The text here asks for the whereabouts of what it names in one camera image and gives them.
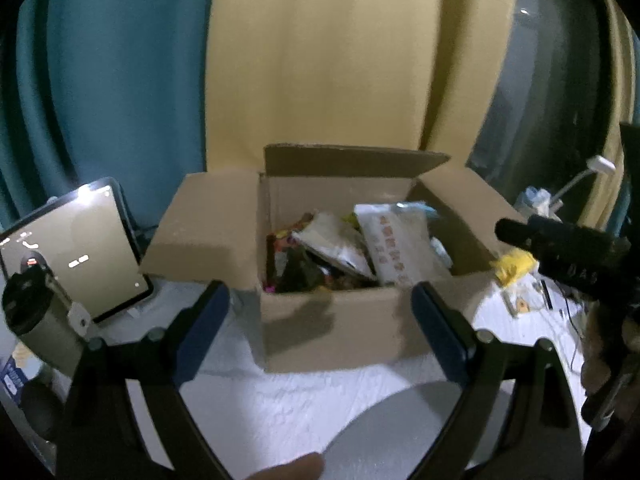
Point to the tablet computer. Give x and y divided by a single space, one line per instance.
85 240

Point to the white plastic bag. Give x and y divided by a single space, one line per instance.
530 295

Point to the person's right hand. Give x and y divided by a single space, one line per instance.
602 355

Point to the black bowl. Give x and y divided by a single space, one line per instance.
42 410

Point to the beige clear snack packet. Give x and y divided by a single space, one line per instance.
332 242

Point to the person's left hand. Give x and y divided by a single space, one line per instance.
285 470

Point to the white desk lamp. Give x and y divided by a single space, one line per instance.
600 164

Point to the light blue snack packet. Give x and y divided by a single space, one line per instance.
442 255

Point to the stainless steel tumbler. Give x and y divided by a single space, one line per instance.
45 330

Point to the teal curtain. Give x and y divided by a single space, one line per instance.
125 85

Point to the narrow yellow curtain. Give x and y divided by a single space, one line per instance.
612 85

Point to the grey round tray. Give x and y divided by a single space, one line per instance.
400 430

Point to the yellow crumpled packet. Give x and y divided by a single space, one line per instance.
512 265

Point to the blue and yellow packet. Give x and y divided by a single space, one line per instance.
12 380

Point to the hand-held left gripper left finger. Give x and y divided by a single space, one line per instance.
205 330

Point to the white and blue crumpled bag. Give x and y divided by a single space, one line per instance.
535 200

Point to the dark green snack bag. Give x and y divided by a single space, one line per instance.
300 272

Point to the white red-print snack packet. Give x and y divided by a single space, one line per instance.
400 250

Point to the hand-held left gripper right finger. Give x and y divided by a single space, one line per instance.
442 330

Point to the brown cardboard box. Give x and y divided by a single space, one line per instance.
340 330

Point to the wide yellow curtain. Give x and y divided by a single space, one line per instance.
350 60

